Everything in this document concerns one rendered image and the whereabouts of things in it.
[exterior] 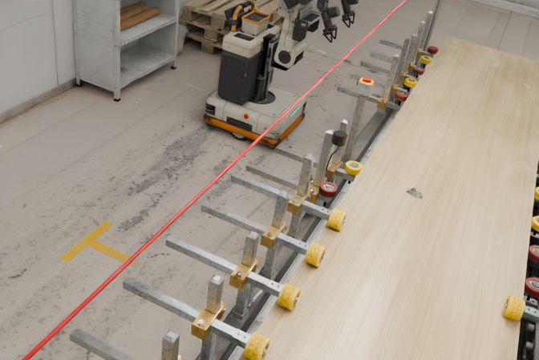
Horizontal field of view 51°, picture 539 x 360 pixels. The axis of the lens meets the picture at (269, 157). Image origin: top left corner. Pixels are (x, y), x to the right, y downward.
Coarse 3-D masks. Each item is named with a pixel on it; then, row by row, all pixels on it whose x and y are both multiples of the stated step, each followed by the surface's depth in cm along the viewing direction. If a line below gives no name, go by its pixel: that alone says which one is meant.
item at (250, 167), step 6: (246, 168) 273; (252, 168) 272; (258, 168) 271; (264, 168) 272; (258, 174) 271; (264, 174) 270; (270, 174) 269; (276, 174) 269; (276, 180) 269; (282, 180) 267; (288, 180) 266; (294, 180) 267; (288, 186) 267; (294, 186) 265; (318, 198) 262; (324, 198) 261; (330, 198) 263
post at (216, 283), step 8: (216, 280) 173; (216, 288) 174; (208, 296) 177; (216, 296) 175; (208, 304) 179; (216, 304) 177; (216, 312) 180; (208, 336) 186; (216, 336) 190; (208, 344) 188; (208, 352) 190
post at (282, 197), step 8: (280, 192) 212; (288, 192) 213; (280, 200) 213; (280, 208) 214; (280, 216) 216; (272, 224) 220; (280, 224) 218; (272, 256) 227; (272, 264) 229; (264, 272) 233; (272, 272) 234
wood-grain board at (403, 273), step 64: (448, 64) 412; (512, 64) 431; (448, 128) 326; (512, 128) 338; (384, 192) 262; (448, 192) 270; (512, 192) 278; (384, 256) 225; (448, 256) 231; (512, 256) 236; (320, 320) 193; (384, 320) 197; (448, 320) 201; (512, 320) 205
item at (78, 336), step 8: (72, 336) 167; (80, 336) 167; (88, 336) 167; (80, 344) 167; (88, 344) 165; (96, 344) 165; (104, 344) 166; (96, 352) 165; (104, 352) 163; (112, 352) 164; (120, 352) 164
